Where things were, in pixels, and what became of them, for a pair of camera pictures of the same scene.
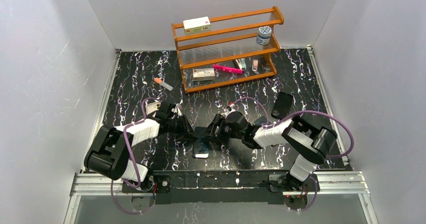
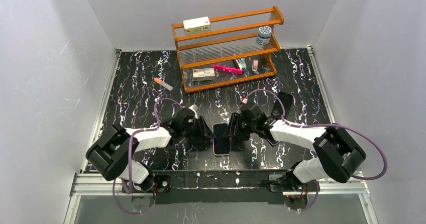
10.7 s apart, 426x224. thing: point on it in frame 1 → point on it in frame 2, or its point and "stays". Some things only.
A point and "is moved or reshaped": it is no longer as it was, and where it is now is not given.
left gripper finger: [179, 107] → [206, 130]
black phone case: [282, 105] stays
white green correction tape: [241, 63] stays
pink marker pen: [227, 69] stays
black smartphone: [201, 145] is moved or reshaped
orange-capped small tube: [158, 81] stays
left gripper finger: [190, 136] → [200, 145]
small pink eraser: [254, 65] stays
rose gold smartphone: [200, 150] → [222, 145]
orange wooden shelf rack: [238, 49] stays
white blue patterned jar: [263, 36] stays
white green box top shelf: [197, 24] stays
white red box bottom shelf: [205, 74] stays
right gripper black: [217, 130] → [238, 127]
